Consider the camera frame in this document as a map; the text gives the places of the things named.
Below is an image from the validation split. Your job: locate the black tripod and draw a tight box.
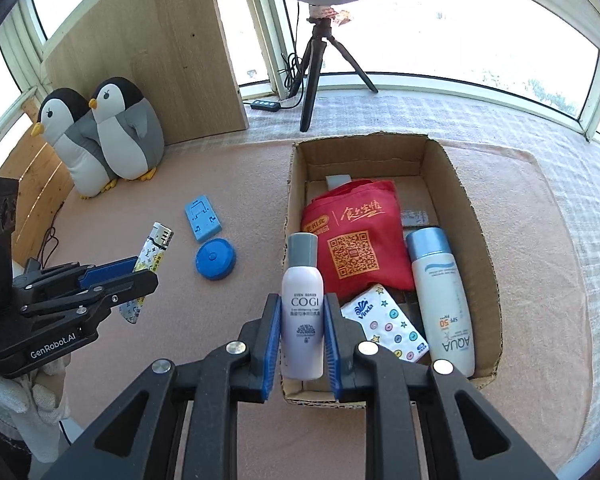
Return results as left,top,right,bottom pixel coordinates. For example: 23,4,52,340
287,4,380,134

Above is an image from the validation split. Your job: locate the cardboard box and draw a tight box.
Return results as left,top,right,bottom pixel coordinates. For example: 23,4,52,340
286,132,503,388

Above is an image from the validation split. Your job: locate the grey penguin plush front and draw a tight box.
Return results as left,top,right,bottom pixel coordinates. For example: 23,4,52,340
88,77,166,181

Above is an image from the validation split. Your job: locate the grey penguin plush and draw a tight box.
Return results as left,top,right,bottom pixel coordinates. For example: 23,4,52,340
88,77,166,181
31,88,118,200

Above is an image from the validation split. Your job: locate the wooden headboard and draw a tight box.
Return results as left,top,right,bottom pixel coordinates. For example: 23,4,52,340
0,127,73,266

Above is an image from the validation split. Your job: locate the patterned lighter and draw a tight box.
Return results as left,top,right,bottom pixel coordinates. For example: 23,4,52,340
119,222,173,324

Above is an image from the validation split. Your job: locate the blue round tape measure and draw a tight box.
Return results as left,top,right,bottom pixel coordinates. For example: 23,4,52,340
195,237,236,281

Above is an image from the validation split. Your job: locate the blue phone stand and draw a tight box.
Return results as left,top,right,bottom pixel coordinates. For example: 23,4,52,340
184,195,222,244

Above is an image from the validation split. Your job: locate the wooden cabinet panel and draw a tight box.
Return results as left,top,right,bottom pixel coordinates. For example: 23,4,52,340
43,0,248,144

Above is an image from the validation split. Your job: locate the white COGI spray bottle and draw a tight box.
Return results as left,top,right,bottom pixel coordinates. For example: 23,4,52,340
282,232,324,382

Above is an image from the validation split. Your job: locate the grey penguin plush rear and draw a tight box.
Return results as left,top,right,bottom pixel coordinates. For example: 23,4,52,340
31,88,118,200

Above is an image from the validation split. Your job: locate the black cable with controller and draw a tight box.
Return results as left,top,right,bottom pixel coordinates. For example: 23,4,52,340
249,0,311,113

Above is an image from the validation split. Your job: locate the patterned tissue pack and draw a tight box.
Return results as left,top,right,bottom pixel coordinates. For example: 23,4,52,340
341,284,429,363

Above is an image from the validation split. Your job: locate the red fabric bag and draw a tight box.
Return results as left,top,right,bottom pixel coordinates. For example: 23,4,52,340
301,179,415,302

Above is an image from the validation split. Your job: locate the white gloved left hand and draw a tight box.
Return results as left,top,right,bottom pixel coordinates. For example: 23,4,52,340
0,354,71,464

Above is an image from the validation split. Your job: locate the white sunscreen bottle blue cap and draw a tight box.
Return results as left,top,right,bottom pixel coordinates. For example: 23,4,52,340
406,226,476,377

